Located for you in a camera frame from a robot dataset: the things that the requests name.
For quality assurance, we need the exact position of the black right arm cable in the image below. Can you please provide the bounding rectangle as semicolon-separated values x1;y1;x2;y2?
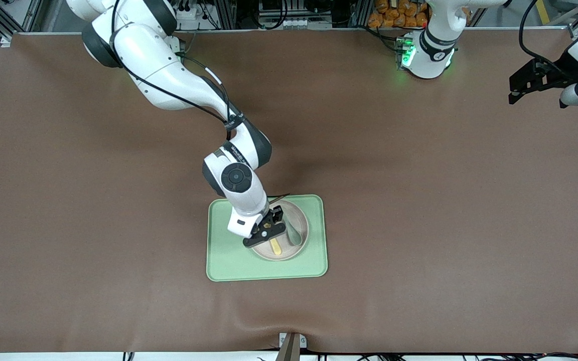
111;0;244;141

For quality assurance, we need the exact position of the yellow plastic fork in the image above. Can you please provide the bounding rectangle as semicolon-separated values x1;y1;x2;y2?
261;222;283;256

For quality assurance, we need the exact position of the round cream plate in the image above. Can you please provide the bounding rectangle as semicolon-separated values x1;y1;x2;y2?
249;201;311;262

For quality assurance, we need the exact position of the pale green plastic spoon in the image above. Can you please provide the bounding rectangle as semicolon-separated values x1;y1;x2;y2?
284;216;304;247

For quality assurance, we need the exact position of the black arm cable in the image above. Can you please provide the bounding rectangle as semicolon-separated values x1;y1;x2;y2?
111;0;244;141
518;0;570;71

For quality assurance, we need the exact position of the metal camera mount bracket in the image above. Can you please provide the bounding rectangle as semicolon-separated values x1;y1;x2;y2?
275;332;308;361

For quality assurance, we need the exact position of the light green rectangular tray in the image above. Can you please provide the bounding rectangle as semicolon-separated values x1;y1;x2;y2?
206;194;329;282

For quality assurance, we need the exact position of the brown table mat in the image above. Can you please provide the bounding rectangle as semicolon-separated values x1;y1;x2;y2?
0;29;578;354

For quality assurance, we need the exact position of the orange packets pile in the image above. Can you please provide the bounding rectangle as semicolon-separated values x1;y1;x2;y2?
368;0;429;29

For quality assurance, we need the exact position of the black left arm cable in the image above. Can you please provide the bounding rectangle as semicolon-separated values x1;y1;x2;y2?
518;0;570;71

